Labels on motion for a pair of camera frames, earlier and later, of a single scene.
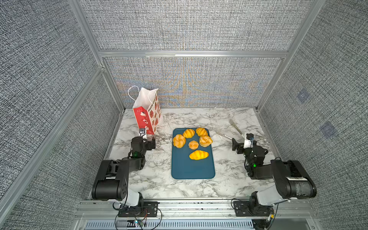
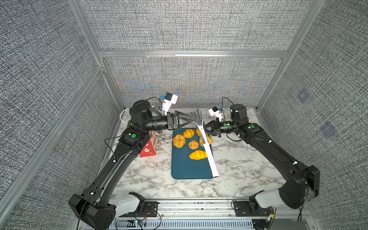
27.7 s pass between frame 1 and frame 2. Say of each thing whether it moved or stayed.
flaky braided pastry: stayed
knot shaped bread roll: stayed
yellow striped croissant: stayed
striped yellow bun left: stayed
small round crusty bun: stayed
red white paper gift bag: moved
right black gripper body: moved
